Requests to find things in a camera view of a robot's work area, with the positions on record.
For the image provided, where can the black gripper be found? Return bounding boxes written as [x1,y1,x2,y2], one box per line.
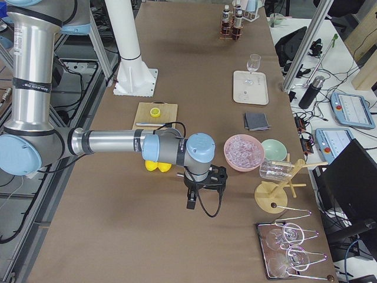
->
[177,164,227,210]

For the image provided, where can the tea bottle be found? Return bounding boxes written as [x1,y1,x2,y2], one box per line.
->
[221,5,230,35]
[232,10,243,40]
[233,0,242,16]

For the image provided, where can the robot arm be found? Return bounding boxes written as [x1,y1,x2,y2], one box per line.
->
[1,1,227,209]

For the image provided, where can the pink bowl with ice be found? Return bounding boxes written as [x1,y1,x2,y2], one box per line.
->
[223,134,264,172]

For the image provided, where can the wooden cup rack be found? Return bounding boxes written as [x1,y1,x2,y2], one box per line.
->
[254,154,328,214]

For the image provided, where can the clear glass mug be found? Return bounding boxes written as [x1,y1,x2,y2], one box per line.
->
[259,159,294,181]

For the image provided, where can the steel muddler rod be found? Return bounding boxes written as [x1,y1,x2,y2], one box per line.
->
[134,122,165,127]

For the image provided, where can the bamboo cutting board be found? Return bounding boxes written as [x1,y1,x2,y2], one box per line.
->
[132,102,178,130]

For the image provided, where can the yellow lemon half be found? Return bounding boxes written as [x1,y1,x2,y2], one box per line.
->
[150,107,161,118]

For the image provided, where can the green bowl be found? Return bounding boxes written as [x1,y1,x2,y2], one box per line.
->
[262,139,287,161]

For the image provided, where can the grey folded cloth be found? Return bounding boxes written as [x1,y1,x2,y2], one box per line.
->
[244,112,270,131]

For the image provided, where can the upside-down wine glass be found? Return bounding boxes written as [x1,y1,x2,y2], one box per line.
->
[267,245,328,280]
[266,222,319,251]

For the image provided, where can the dark mirror tray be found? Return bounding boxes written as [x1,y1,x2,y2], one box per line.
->
[254,220,330,281]

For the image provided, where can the white rabbit tray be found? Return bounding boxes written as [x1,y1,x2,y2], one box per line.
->
[233,71,269,106]

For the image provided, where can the orange power strip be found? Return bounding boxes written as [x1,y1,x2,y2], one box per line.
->
[294,115,315,156]

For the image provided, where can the clear wine glass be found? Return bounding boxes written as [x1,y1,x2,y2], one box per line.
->
[245,54,261,85]

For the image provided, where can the blue teach pendant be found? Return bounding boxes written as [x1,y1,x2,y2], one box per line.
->
[315,127,355,164]
[330,92,376,129]

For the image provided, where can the black monitor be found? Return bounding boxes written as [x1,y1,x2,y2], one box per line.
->
[313,139,376,258]

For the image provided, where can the black thermos bottle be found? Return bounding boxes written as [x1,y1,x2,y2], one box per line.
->
[299,75,325,109]

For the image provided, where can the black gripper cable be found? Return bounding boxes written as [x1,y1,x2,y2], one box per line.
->
[194,182,224,219]

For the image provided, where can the copper wire bottle basket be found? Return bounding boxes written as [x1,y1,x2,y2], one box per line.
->
[220,7,243,40]

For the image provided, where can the black camera unit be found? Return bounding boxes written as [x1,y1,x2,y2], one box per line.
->
[308,38,323,58]

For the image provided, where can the aluminium frame post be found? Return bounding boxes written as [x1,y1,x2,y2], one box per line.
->
[282,0,333,94]

